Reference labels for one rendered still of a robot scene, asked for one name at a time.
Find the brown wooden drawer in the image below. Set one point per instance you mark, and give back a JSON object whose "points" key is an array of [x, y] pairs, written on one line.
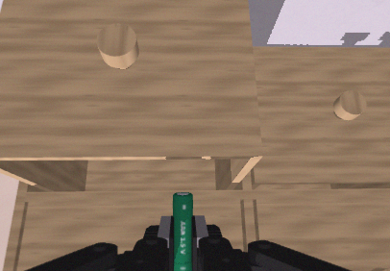
{"points": [[55, 229], [128, 95], [324, 121], [353, 233]]}

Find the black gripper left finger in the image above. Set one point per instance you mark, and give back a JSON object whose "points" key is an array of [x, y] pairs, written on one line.
{"points": [[146, 255]]}

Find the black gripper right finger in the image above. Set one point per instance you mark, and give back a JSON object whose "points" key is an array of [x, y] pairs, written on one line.
{"points": [[212, 252]]}

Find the green aaa battery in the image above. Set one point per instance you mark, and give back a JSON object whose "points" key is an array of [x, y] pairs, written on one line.
{"points": [[182, 213]]}

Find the brown wooden chest of drawers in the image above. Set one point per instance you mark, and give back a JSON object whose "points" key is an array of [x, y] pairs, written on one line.
{"points": [[243, 191]]}

